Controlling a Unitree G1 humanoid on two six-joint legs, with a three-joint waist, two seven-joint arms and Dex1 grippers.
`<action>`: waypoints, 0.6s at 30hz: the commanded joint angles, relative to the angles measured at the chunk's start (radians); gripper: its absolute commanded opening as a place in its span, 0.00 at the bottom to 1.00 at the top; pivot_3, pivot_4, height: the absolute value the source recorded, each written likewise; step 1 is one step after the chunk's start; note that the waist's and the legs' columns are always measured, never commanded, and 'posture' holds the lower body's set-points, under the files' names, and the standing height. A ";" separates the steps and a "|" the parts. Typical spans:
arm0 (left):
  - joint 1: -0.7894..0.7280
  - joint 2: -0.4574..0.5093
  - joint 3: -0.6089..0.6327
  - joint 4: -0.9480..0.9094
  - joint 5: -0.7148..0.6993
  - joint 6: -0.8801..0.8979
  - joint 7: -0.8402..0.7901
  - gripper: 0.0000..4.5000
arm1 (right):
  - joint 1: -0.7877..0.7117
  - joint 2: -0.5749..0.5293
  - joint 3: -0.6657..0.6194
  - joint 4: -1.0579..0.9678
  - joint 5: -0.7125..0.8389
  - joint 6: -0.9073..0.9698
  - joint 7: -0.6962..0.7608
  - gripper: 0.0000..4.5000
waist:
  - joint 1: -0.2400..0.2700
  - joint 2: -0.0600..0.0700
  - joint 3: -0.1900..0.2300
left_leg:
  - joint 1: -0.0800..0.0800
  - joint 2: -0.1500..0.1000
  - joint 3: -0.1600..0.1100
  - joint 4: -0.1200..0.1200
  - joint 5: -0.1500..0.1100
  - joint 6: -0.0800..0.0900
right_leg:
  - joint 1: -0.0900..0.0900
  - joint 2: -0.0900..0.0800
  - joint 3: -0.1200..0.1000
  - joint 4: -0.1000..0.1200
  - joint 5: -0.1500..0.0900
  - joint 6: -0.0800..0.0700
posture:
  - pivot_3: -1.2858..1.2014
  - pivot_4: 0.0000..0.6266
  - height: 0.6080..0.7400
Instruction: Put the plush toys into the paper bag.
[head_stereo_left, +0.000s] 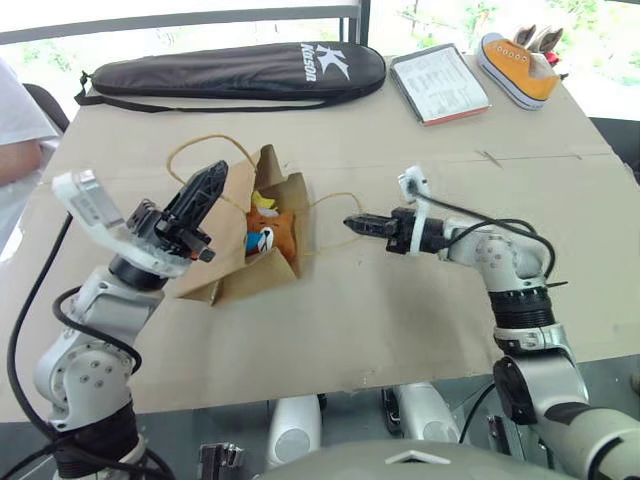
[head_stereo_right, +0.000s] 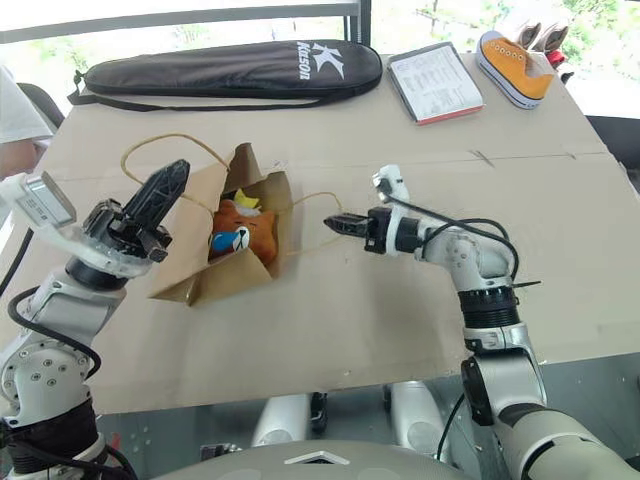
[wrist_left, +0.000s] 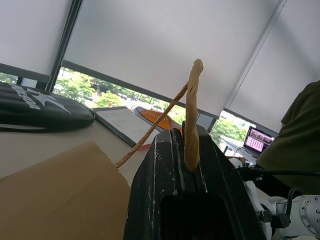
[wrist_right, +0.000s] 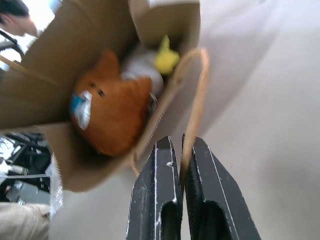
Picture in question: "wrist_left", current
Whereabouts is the black window post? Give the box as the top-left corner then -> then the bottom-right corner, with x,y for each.
45,0 -> 85,92

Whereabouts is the black racket bag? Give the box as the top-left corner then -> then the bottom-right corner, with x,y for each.
0,81 -> 96,133

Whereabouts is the person in olive shirt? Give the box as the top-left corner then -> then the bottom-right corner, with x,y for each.
255,79 -> 320,196

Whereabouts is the orange canvas sneaker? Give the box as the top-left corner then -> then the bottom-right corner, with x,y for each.
132,106 -> 184,136

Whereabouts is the brown paper bag with handle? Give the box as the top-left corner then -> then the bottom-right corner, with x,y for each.
0,58 -> 205,240

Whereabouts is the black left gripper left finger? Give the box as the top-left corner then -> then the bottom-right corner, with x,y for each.
123,129 -> 201,240

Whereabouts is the open laptop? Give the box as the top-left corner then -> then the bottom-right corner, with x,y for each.
243,125 -> 276,158

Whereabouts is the black clipboard with white paper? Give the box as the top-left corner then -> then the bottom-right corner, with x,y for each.
92,106 -> 161,148

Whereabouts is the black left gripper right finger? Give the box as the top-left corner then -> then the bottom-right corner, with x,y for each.
181,120 -> 266,240

